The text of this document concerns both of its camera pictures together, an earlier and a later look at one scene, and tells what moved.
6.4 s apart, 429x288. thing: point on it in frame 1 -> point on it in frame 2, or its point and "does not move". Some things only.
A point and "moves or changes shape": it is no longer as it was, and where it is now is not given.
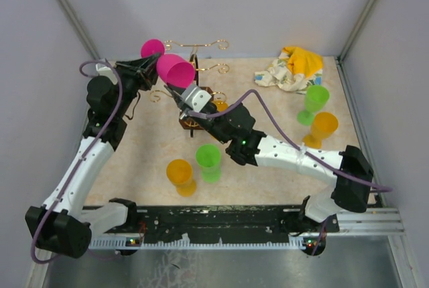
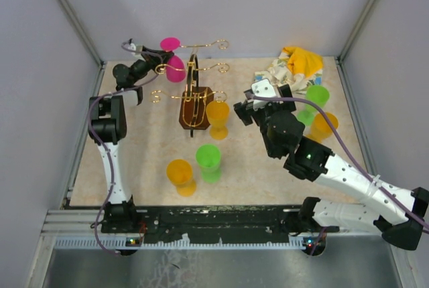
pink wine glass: (173, 69) moves or changes shape
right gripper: (177, 98) -> (244, 111)
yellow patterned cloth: (294, 70) does not move
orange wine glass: (324, 126) does not move
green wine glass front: (208, 157) does not move
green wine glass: (316, 98) does not move
